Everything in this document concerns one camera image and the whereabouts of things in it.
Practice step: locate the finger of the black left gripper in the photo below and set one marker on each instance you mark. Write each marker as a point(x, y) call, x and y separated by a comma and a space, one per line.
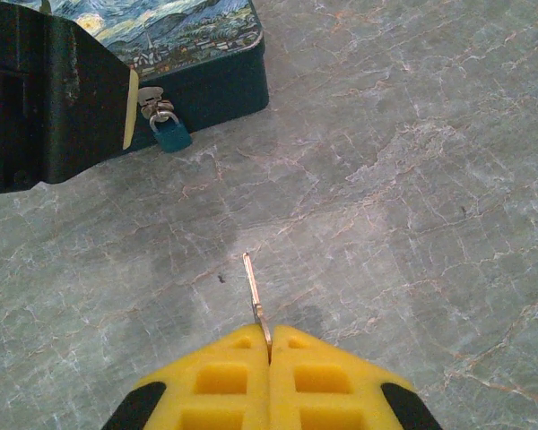
point(89, 116)

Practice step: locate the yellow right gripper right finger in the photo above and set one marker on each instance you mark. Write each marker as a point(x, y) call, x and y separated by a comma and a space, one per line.
point(336, 403)

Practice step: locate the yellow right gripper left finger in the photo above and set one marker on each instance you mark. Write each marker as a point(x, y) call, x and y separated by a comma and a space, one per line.
point(224, 403)

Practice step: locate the small teal padlock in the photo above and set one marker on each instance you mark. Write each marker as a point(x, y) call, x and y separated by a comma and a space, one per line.
point(172, 136)

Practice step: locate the small metal key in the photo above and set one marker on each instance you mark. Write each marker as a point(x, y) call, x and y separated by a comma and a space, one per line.
point(254, 291)

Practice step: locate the starry night print tin box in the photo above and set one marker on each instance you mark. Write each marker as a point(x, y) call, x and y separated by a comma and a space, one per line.
point(184, 27)

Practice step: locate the silver metal box hasp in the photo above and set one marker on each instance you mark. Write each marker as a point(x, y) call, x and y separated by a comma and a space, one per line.
point(150, 96)

